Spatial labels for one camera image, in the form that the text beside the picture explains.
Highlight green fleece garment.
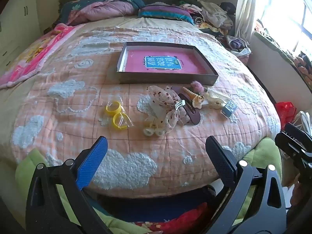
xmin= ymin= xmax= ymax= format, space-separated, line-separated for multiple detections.
xmin=15 ymin=136 xmax=283 ymax=234

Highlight floral laundry bag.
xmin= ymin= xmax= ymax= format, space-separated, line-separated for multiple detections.
xmin=225 ymin=35 xmax=251 ymax=56

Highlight pink cartoon blanket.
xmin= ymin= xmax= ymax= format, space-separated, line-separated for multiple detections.
xmin=0 ymin=23 xmax=84 ymax=89

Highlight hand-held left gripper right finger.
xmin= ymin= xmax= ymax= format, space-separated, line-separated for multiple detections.
xmin=195 ymin=136 xmax=287 ymax=234

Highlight cream curtain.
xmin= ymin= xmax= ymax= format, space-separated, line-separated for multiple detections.
xmin=234 ymin=0 xmax=259 ymax=45

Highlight pink and teal duvet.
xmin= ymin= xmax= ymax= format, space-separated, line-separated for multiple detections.
xmin=60 ymin=0 xmax=145 ymax=26

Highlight yellow ring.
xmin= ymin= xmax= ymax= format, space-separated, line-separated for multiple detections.
xmin=112 ymin=113 xmax=129 ymax=130
xmin=105 ymin=102 xmax=121 ymax=115

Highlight earrings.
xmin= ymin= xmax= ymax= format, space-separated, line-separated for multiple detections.
xmin=143 ymin=124 xmax=169 ymax=137

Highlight dark printed cloth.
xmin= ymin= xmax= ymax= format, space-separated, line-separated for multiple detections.
xmin=93 ymin=185 xmax=220 ymax=234

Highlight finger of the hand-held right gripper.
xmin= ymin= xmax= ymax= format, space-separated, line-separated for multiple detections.
xmin=285 ymin=122 xmax=312 ymax=143
xmin=275 ymin=132 xmax=312 ymax=174

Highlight window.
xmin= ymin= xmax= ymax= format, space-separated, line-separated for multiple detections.
xmin=258 ymin=0 xmax=312 ymax=54

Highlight red plastic bag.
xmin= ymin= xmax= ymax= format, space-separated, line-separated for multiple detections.
xmin=275 ymin=102 xmax=296 ymax=129

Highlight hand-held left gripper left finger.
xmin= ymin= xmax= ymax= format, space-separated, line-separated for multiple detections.
xmin=26 ymin=136 xmax=115 ymax=234

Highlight dotted tulle bow hair clip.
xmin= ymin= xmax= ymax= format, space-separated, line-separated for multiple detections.
xmin=147 ymin=85 xmax=191 ymax=129

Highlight pile of colourful cloths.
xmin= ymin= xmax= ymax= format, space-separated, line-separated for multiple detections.
xmin=294 ymin=51 xmax=312 ymax=78

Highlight white claw hair clip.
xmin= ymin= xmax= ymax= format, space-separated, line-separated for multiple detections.
xmin=203 ymin=88 xmax=231 ymax=109

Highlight pink fluffy hair clip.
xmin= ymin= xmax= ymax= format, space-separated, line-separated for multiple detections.
xmin=191 ymin=81 xmax=205 ymax=95

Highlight cream flower hair clip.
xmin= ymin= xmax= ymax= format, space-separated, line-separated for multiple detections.
xmin=192 ymin=96 xmax=205 ymax=109

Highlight brown long hair clip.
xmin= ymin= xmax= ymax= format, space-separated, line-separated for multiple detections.
xmin=177 ymin=92 xmax=201 ymax=125

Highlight striped purple pillow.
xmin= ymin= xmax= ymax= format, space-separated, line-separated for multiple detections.
xmin=138 ymin=2 xmax=195 ymax=26

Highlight cream wardrobe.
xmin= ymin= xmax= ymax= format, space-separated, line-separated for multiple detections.
xmin=0 ymin=0 xmax=45 ymax=78

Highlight grey cardboard box pink inside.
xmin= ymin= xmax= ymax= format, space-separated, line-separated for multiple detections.
xmin=116 ymin=41 xmax=219 ymax=86

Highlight small blue box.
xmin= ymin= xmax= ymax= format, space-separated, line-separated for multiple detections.
xmin=221 ymin=101 xmax=237 ymax=119

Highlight orange quilt with white clouds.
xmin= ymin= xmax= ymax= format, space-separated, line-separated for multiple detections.
xmin=0 ymin=17 xmax=282 ymax=199

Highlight orange spiral horn hair clip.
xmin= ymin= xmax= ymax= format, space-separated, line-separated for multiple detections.
xmin=183 ymin=87 xmax=197 ymax=101

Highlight pile of clothes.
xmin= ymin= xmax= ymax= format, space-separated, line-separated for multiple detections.
xmin=174 ymin=0 xmax=236 ymax=32

